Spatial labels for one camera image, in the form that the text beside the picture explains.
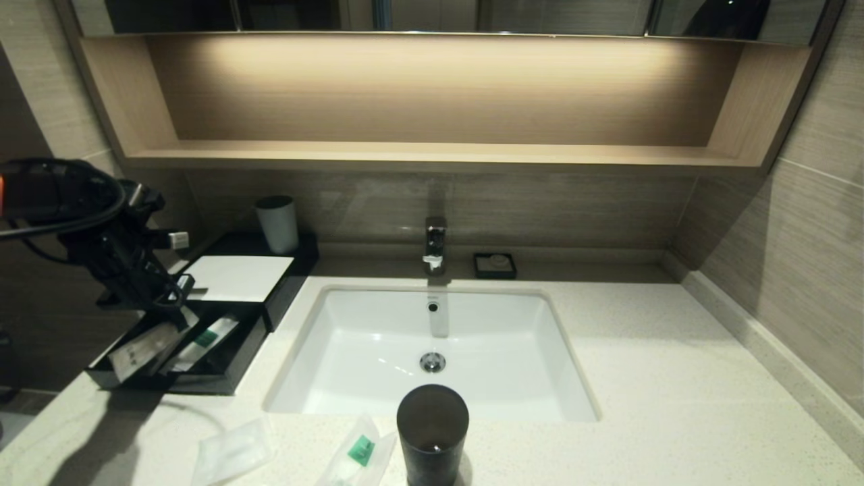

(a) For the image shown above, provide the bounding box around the black soap dish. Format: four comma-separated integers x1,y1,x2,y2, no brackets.
472,252,518,280

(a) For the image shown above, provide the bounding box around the white ceramic sink basin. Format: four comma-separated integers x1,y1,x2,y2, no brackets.
262,283,601,424

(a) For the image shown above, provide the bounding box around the pale grey tumbler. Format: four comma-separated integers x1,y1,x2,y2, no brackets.
255,195,300,255

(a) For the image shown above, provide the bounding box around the mirrored wall cabinet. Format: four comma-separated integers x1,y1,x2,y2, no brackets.
71,0,831,47

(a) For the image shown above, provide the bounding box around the clear square plastic packet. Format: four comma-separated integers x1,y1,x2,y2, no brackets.
194,416,276,486

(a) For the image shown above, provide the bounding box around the black tumbler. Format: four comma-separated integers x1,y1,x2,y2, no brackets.
396,384,470,486

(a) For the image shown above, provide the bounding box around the white packet green label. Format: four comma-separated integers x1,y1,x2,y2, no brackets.
317,413,383,486

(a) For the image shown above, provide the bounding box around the light wooden wall shelf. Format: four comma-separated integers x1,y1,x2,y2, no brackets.
54,0,844,178

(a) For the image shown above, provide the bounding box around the plain white sachet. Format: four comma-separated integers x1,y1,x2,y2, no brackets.
108,312,200,384

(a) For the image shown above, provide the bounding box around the black box drawer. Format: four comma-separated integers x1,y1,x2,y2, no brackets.
85,299,272,396

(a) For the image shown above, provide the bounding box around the chrome basin faucet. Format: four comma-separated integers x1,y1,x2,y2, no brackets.
423,216,448,276

